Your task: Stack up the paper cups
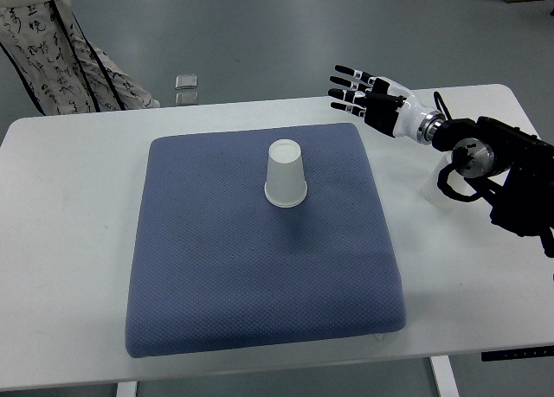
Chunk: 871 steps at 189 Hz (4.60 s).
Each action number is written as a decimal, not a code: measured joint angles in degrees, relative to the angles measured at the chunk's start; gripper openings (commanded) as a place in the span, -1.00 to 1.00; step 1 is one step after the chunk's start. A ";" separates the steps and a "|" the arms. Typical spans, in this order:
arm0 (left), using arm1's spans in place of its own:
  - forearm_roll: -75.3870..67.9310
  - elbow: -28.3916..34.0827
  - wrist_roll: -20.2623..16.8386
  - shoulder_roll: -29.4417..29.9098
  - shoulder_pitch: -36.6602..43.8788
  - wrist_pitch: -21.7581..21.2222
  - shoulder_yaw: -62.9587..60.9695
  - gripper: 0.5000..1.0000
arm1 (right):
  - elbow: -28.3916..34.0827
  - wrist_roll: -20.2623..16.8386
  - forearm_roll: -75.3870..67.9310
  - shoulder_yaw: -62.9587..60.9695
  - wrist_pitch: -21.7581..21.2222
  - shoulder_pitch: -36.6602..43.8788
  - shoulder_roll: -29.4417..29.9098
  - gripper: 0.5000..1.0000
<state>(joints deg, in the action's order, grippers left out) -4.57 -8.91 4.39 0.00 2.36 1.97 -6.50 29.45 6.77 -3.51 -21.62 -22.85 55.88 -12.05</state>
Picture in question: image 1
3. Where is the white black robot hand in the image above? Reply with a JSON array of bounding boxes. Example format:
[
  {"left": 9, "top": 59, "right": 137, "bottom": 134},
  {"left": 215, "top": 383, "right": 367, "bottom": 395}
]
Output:
[{"left": 328, "top": 65, "right": 437, "bottom": 143}]

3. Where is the white paper cup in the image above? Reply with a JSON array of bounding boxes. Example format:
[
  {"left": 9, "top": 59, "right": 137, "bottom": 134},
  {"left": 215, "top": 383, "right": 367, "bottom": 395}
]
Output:
[
  {"left": 264, "top": 139, "right": 307, "bottom": 208},
  {"left": 422, "top": 151, "right": 471, "bottom": 208}
]

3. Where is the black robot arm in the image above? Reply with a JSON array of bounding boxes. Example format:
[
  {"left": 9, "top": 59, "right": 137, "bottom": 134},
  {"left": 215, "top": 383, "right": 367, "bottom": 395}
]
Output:
[{"left": 328, "top": 65, "right": 553, "bottom": 257}]

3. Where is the white paper cup on cushion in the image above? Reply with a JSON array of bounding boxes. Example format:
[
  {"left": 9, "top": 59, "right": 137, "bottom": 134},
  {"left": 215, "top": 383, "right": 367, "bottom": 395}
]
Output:
[{"left": 264, "top": 139, "right": 307, "bottom": 208}]

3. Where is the lower metal floor plate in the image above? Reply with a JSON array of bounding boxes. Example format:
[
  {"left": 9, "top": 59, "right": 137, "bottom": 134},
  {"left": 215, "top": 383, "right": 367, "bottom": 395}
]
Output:
[{"left": 176, "top": 91, "right": 198, "bottom": 106}]

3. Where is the blue textured cushion pad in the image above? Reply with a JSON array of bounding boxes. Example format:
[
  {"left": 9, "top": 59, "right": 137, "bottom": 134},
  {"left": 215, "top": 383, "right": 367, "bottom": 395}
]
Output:
[{"left": 126, "top": 123, "right": 406, "bottom": 358}]

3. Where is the white right table leg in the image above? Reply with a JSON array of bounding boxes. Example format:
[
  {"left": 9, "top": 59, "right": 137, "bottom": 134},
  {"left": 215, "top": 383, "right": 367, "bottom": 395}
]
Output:
[{"left": 429, "top": 355, "right": 460, "bottom": 397}]

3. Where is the white table leg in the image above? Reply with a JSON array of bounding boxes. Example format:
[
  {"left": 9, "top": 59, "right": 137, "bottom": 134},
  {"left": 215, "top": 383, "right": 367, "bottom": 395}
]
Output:
[
  {"left": 429, "top": 355, "right": 460, "bottom": 397},
  {"left": 115, "top": 381, "right": 138, "bottom": 397}
]

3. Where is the black desk control panel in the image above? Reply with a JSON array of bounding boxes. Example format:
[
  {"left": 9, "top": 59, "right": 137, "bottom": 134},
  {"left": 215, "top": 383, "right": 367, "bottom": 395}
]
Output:
[{"left": 480, "top": 345, "right": 554, "bottom": 362}]

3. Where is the white left table leg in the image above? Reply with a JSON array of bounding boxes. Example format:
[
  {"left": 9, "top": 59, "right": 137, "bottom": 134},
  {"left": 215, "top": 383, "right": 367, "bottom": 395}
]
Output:
[{"left": 115, "top": 381, "right": 138, "bottom": 397}]

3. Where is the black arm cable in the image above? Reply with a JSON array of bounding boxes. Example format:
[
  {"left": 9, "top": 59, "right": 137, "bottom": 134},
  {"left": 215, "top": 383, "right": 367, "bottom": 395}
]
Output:
[{"left": 432, "top": 90, "right": 507, "bottom": 203}]

